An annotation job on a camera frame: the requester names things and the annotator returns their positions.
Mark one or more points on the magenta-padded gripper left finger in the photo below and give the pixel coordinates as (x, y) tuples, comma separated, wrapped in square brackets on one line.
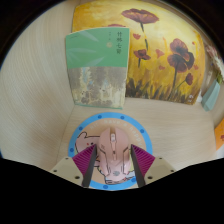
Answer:
[(82, 161)]

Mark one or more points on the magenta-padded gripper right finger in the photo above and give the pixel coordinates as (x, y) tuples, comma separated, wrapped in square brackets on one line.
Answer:
[(144, 161)]

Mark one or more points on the pink computer mouse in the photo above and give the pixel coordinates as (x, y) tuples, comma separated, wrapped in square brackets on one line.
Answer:
[(114, 156)]

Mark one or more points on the round blue-rimmed cartoon mouse pad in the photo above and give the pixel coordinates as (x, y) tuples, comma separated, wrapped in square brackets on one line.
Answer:
[(133, 130)]

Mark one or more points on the green and beige book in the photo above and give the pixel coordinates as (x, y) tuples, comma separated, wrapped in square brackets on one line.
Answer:
[(96, 70)]

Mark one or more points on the pale green faceted vase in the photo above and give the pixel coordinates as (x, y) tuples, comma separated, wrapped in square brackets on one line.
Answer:
[(210, 96)]

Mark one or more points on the yellow poppy flower painting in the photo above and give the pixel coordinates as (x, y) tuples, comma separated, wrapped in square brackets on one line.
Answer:
[(160, 46)]

